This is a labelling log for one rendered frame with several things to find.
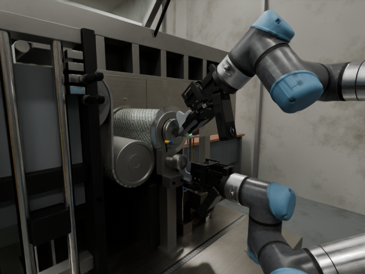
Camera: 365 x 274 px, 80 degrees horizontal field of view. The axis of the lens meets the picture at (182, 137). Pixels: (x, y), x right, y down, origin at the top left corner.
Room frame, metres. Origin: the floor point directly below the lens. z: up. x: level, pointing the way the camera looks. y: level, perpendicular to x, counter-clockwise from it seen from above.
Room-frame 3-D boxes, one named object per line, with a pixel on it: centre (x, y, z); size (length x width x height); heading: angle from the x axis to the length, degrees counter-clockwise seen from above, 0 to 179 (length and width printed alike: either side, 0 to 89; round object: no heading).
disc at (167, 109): (0.63, 0.04, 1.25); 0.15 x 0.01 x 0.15; 135
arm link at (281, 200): (0.48, -0.20, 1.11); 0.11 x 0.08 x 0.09; 45
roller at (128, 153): (0.64, 0.21, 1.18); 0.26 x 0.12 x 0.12; 45
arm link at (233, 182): (0.54, -0.14, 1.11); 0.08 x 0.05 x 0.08; 135
